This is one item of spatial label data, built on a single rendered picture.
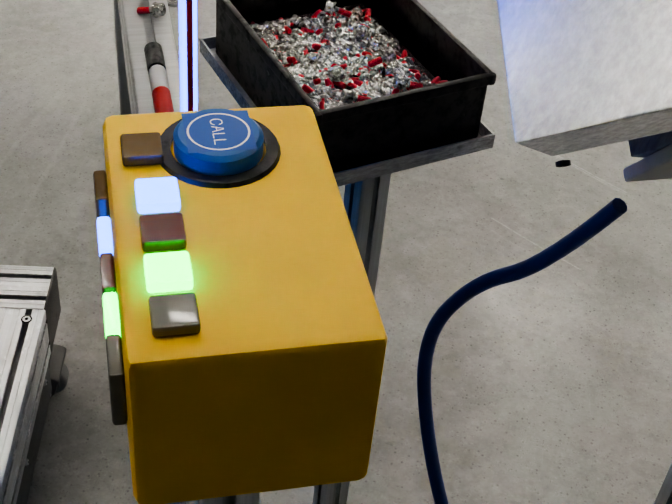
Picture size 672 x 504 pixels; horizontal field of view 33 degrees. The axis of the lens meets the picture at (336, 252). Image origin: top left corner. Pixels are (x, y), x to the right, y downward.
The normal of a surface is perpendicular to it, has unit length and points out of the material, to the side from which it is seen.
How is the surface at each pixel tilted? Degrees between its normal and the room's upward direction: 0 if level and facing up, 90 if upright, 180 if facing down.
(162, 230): 0
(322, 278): 0
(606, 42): 55
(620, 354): 0
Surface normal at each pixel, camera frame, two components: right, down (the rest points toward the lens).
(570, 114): -0.51, -0.06
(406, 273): 0.07, -0.75
